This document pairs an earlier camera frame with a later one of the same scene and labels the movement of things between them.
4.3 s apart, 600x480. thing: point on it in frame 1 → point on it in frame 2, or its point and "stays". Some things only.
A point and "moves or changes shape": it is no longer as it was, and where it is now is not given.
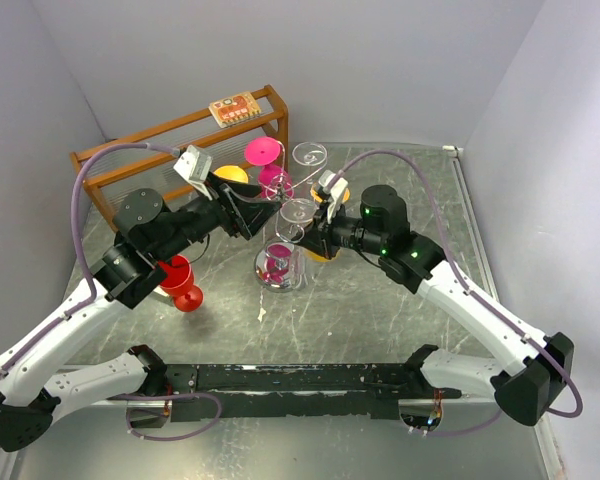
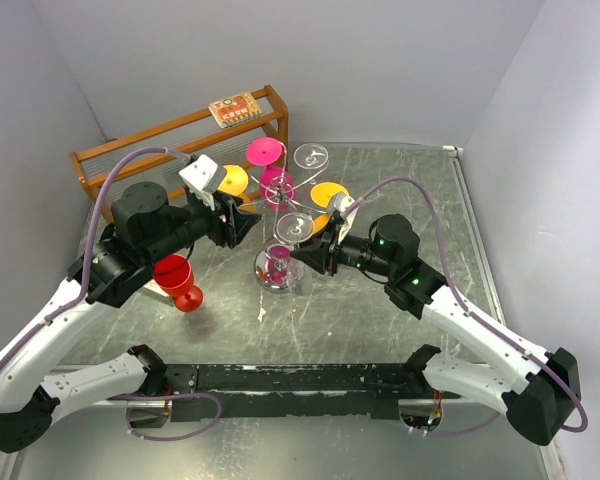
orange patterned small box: x=235 y=109 stays
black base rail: x=269 y=390 stays
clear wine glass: x=292 y=222 moves or changes shape
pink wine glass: x=268 y=154 stays
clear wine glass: x=310 y=154 stays
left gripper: x=248 y=216 → x=232 y=230
